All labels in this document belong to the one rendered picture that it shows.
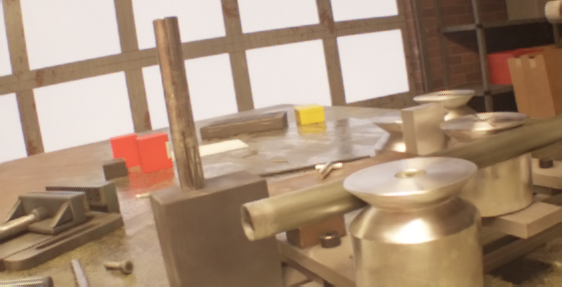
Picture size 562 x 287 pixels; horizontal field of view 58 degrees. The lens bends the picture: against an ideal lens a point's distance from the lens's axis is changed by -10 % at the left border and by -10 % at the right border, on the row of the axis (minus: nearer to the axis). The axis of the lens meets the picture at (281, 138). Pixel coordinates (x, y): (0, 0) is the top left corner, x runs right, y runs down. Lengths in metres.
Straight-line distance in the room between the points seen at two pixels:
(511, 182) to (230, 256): 0.14
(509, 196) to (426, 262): 0.11
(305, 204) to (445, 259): 0.06
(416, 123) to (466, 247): 0.13
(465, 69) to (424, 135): 4.06
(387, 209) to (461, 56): 4.16
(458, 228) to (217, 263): 0.11
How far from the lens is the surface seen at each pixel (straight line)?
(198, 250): 0.25
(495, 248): 0.34
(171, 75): 0.25
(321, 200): 0.21
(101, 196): 0.57
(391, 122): 0.33
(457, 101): 0.43
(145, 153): 0.82
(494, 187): 0.29
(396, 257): 0.19
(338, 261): 0.26
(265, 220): 0.20
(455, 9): 4.35
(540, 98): 3.76
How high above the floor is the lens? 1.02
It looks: 9 degrees down
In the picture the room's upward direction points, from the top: 9 degrees counter-clockwise
